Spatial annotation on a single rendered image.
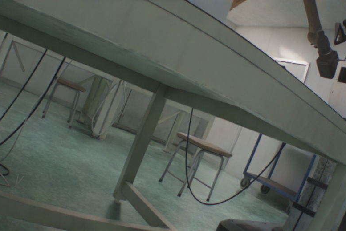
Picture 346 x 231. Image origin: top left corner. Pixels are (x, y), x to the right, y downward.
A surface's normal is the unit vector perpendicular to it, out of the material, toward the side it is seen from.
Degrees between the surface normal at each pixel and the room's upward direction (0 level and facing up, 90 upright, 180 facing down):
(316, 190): 90
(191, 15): 90
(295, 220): 90
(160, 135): 90
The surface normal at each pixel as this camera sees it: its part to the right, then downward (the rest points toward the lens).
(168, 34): 0.47, 0.22
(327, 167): -0.78, -0.31
